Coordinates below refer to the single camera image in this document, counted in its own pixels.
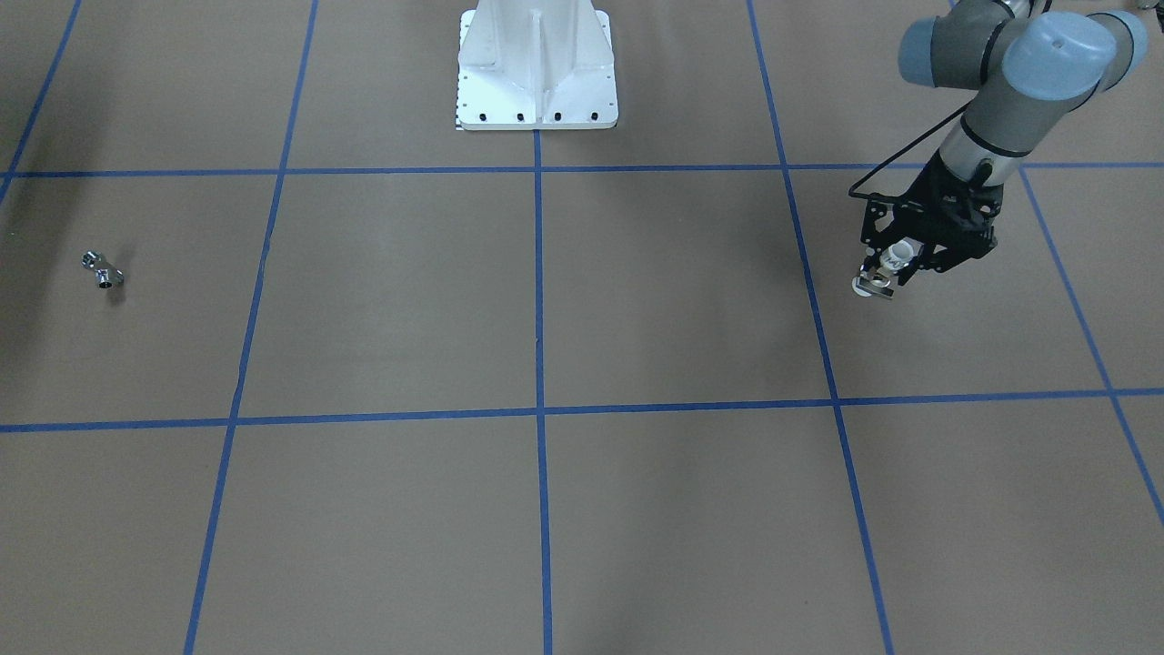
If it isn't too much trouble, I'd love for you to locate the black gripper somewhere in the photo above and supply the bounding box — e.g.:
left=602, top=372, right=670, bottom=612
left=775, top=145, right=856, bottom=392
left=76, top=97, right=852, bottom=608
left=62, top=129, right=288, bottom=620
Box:
left=859, top=154, right=1005, bottom=299

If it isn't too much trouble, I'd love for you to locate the small metal valve fitting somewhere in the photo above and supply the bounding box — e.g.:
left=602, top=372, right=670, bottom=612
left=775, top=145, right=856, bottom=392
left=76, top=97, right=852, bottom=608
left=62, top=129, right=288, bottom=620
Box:
left=81, top=250, right=125, bottom=289

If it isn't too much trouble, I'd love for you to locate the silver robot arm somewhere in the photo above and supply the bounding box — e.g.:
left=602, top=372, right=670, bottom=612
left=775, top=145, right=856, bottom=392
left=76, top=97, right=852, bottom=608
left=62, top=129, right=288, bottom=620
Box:
left=852, top=1, right=1150, bottom=298

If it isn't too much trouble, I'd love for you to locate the white camera mast column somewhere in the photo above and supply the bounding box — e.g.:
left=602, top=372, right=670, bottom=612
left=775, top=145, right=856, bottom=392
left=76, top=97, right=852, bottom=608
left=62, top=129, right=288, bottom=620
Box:
left=455, top=1, right=619, bottom=130

